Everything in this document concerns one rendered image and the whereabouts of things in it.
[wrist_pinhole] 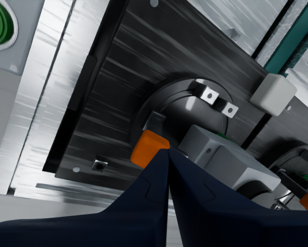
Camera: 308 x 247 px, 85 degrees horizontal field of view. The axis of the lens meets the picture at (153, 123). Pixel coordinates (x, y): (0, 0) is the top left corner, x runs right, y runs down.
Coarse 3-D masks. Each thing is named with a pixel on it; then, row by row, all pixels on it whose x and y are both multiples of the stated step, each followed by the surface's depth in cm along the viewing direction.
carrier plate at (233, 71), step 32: (128, 0) 16; (160, 0) 16; (128, 32) 16; (160, 32) 17; (192, 32) 18; (128, 64) 17; (160, 64) 18; (192, 64) 19; (224, 64) 20; (256, 64) 21; (96, 96) 18; (128, 96) 19; (96, 128) 19; (128, 128) 20; (64, 160) 20; (128, 160) 22
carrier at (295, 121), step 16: (288, 112) 27; (304, 112) 28; (256, 128) 28; (272, 128) 27; (288, 128) 29; (304, 128) 30; (256, 144) 28; (272, 144) 29; (288, 144) 29; (304, 144) 29; (272, 160) 29; (288, 160) 29; (304, 160) 30; (304, 176) 33; (288, 192) 34; (288, 208) 32
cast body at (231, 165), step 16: (192, 128) 15; (192, 144) 14; (208, 144) 13; (224, 144) 14; (192, 160) 14; (208, 160) 14; (224, 160) 13; (240, 160) 12; (256, 160) 15; (224, 176) 12; (240, 176) 11; (256, 176) 12; (272, 176) 12; (240, 192) 11; (256, 192) 11; (272, 192) 11
